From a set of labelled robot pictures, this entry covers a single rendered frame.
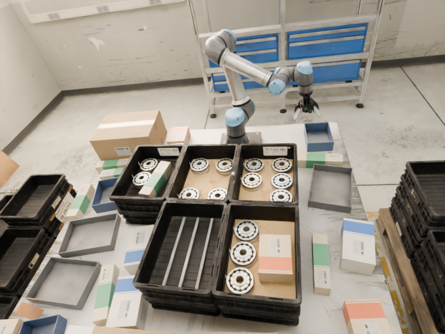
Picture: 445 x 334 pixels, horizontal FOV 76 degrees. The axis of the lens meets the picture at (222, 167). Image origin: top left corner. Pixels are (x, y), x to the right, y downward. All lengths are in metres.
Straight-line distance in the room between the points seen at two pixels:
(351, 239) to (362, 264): 0.10
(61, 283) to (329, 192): 1.38
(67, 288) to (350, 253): 1.26
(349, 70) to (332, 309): 2.51
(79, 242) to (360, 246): 1.36
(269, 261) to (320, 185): 0.65
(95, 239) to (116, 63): 3.25
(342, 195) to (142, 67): 3.47
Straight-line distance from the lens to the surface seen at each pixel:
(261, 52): 3.09
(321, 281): 1.25
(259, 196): 1.39
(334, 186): 1.62
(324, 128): 1.96
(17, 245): 2.47
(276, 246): 1.14
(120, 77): 4.62
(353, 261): 1.29
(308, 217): 1.48
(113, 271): 1.45
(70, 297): 1.56
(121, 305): 1.31
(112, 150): 2.00
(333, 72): 3.28
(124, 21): 4.24
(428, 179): 2.11
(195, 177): 1.54
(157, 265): 1.29
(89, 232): 1.72
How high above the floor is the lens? 1.89
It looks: 43 degrees down
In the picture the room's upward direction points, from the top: 12 degrees counter-clockwise
